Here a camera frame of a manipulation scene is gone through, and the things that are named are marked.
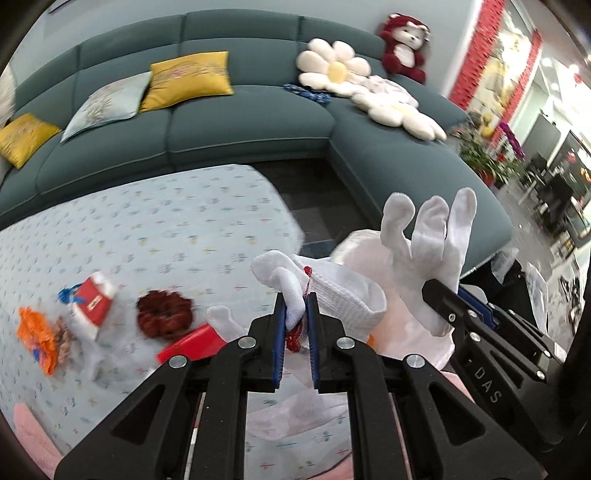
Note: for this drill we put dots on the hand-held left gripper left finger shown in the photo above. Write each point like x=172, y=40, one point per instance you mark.
x=279, y=334

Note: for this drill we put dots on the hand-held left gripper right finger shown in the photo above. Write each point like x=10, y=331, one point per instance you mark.
x=314, y=341

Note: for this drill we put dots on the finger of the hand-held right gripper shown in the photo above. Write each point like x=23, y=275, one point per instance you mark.
x=482, y=313
x=438, y=295

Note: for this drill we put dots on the white smooth cotton glove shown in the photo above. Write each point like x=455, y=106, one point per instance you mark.
x=429, y=249

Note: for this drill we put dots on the white trash bag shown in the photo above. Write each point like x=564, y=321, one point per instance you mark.
x=397, y=334

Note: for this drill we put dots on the white knit glove red trim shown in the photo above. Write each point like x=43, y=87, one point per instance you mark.
x=351, y=295

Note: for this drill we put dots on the red packet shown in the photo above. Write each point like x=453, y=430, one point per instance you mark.
x=189, y=346

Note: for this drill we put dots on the red and white paper cup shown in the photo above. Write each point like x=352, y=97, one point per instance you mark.
x=92, y=300

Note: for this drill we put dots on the blue ribbon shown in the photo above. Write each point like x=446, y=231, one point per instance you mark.
x=69, y=293

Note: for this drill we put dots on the brown item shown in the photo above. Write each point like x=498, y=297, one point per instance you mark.
x=64, y=341

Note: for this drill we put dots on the orange wrapper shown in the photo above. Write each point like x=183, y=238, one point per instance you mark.
x=37, y=337

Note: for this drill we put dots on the black bag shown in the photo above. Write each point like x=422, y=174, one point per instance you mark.
x=498, y=272

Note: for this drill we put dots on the clear plastic wrap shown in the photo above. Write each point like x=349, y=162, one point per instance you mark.
x=538, y=290

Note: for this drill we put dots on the dark red scrunchie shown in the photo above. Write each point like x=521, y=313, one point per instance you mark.
x=164, y=316

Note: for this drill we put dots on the black dining chair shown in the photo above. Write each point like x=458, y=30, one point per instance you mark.
x=554, y=184

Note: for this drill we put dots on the green potted plant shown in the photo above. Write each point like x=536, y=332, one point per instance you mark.
x=485, y=154

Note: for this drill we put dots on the light blue printed tablecloth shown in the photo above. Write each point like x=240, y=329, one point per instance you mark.
x=161, y=230

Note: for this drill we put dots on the purple orchid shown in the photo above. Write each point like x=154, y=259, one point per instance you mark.
x=512, y=141

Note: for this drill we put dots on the flat white flower cushion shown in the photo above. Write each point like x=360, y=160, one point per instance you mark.
x=397, y=113

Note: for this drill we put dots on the teal sofa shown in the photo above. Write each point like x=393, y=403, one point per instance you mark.
x=258, y=124

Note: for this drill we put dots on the blue patterned cloth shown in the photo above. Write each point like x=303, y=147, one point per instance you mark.
x=307, y=93

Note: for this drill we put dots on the red and white plush bear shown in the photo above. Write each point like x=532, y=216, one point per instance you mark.
x=406, y=50

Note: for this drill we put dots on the upright white flower cushion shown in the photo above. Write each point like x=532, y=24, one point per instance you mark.
x=332, y=64

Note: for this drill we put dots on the pink fuzzy cloth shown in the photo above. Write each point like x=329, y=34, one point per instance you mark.
x=37, y=438

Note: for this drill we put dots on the large yellow embroidered cushion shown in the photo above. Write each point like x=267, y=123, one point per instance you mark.
x=189, y=81

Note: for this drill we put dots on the light blue embroidered cushion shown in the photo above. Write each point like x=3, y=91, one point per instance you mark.
x=108, y=108

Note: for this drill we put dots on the small yellow embroidered cushion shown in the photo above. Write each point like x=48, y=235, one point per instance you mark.
x=25, y=138

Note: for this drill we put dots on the grey white cushion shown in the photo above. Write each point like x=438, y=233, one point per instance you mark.
x=7, y=99

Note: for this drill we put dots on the red brick wall decoration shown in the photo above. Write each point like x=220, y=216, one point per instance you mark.
x=471, y=55

